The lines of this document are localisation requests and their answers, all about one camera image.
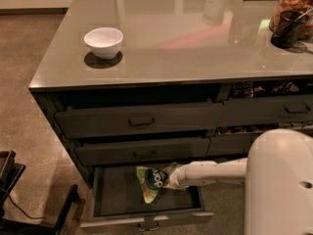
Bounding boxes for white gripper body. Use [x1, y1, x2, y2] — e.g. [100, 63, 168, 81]
[168, 164, 191, 187]

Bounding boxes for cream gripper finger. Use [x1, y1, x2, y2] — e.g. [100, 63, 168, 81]
[164, 180, 187, 190]
[166, 163, 180, 176]

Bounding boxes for green rice chip bag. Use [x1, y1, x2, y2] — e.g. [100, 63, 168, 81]
[136, 165, 168, 204]

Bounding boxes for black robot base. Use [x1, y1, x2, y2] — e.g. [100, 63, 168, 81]
[0, 149, 79, 235]

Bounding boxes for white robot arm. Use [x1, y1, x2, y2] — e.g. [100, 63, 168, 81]
[169, 129, 313, 235]

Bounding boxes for middle right dark drawer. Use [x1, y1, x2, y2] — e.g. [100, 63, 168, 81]
[207, 132, 261, 156]

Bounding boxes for dark drawer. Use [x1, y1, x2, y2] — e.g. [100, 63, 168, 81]
[55, 102, 222, 139]
[75, 137, 210, 165]
[207, 132, 261, 156]
[218, 94, 313, 126]

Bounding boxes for open bottom left drawer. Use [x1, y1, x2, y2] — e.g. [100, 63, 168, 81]
[81, 165, 213, 234]

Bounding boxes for middle left dark drawer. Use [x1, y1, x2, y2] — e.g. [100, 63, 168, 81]
[75, 137, 210, 165]

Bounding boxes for snacks in middle drawer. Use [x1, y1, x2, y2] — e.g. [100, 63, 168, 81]
[217, 121, 313, 135]

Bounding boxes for top left dark drawer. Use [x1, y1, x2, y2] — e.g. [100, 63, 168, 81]
[55, 102, 222, 139]

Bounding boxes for top right dark drawer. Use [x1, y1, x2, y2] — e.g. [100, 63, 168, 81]
[218, 94, 313, 126]

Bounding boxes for snack bags in top drawer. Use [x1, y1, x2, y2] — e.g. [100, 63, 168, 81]
[230, 79, 313, 98]

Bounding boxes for dark kitchen island cabinet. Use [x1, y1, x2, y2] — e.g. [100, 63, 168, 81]
[29, 0, 313, 181]

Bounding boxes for white ceramic bowl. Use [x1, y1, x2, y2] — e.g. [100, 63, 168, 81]
[84, 27, 123, 60]

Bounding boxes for black mesh cup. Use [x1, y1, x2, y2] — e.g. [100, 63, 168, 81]
[271, 10, 309, 49]

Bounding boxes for glass jar of nuts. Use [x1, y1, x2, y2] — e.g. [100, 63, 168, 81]
[269, 0, 313, 40]

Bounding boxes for black cable on floor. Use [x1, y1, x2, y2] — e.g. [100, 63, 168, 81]
[6, 191, 47, 225]

